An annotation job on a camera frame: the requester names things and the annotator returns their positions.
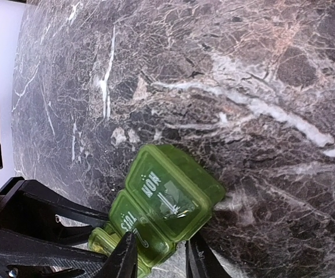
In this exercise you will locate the green pill organizer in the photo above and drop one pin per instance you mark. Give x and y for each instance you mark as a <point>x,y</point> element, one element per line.
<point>167,198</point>

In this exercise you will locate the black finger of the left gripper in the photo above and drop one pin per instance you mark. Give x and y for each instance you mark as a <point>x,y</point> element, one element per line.
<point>47,199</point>
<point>23,256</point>

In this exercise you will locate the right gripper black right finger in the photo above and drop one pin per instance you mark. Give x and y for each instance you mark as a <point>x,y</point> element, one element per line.
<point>200,260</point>

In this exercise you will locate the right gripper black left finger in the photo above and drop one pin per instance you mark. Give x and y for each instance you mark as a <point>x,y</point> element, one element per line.
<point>122,263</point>

